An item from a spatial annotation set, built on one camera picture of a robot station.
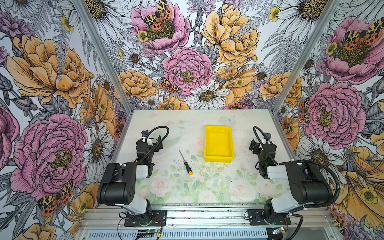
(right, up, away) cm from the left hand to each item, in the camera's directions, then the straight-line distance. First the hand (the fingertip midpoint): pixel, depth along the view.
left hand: (153, 140), depth 93 cm
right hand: (+66, -3, 0) cm, 66 cm away
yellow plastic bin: (+40, -3, +3) cm, 41 cm away
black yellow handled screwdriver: (+23, -19, -6) cm, 30 cm away
